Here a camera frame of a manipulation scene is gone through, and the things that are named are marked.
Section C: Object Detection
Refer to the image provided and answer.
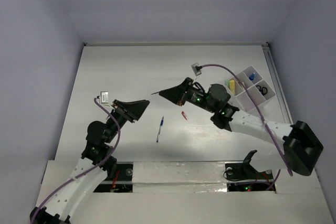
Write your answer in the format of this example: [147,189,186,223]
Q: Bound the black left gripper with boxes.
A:
[104,99,149,143]

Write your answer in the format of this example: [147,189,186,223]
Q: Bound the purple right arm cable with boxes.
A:
[196,63,293,190]

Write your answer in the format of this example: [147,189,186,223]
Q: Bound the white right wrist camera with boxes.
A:
[191,63,203,77]

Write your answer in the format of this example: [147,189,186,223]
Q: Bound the blue gel pen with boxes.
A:
[156,116,164,143]

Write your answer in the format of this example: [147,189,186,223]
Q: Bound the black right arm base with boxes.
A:
[223,150,274,182]

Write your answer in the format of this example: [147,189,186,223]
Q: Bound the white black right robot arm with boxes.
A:
[159,78,323,178]

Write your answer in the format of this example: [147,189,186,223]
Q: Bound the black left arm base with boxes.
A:
[101,163,133,185]

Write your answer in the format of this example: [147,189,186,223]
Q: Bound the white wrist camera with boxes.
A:
[191,63,203,77]
[97,91,109,104]

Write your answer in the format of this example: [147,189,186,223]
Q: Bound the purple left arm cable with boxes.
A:
[33,98,121,224]

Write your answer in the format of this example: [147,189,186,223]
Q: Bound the white divided organizer box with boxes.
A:
[224,66,276,113]

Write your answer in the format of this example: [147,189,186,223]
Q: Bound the yellow highlighter pen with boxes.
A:
[228,79,236,95]

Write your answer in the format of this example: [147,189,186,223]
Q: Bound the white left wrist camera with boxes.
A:
[97,91,109,104]

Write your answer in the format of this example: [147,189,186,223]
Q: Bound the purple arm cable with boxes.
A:
[196,63,293,190]
[33,98,121,224]

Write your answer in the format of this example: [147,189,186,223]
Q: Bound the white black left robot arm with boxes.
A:
[29,98,150,223]

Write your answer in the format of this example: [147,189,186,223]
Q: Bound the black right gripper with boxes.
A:
[159,77,216,113]

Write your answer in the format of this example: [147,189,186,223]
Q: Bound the black handled scissors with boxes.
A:
[256,85,268,96]

